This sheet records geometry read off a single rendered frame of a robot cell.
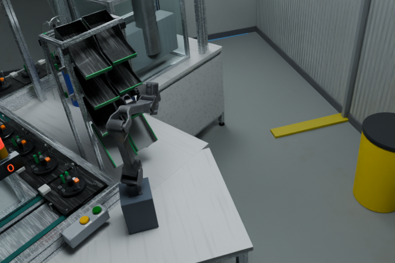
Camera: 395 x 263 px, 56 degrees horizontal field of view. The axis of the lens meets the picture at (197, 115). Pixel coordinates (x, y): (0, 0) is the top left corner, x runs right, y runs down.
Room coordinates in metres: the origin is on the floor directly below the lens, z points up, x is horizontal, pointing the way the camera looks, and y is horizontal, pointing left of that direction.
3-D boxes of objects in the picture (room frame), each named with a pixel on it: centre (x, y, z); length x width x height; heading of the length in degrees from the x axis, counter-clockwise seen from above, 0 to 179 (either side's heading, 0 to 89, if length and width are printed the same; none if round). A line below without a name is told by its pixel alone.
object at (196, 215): (1.22, 0.32, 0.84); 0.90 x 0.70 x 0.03; 101
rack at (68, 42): (1.67, 0.50, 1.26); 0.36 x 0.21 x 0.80; 137
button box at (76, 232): (1.12, 0.56, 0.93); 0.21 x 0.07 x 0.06; 137
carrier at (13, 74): (2.63, 1.27, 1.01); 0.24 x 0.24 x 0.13; 47
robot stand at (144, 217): (1.17, 0.31, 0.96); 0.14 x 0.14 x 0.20; 11
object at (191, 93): (2.83, 0.35, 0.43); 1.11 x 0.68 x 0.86; 137
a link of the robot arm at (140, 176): (1.18, 0.32, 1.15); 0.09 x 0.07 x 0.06; 69
